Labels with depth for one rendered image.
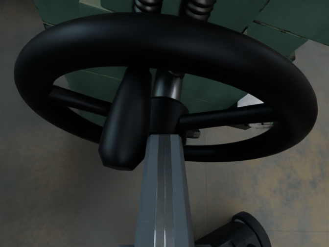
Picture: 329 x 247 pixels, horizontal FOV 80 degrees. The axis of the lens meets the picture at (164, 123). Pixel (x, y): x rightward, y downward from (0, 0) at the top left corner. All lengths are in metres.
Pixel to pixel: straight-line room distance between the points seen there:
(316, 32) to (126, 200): 0.92
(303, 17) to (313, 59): 1.74
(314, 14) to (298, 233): 1.26
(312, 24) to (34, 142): 1.07
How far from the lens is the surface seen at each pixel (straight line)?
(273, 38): 0.38
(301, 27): 0.37
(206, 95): 0.51
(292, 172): 1.48
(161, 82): 0.24
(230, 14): 0.21
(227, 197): 1.19
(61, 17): 0.41
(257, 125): 0.52
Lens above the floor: 1.02
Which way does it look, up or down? 67 degrees down
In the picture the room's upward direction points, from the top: 38 degrees clockwise
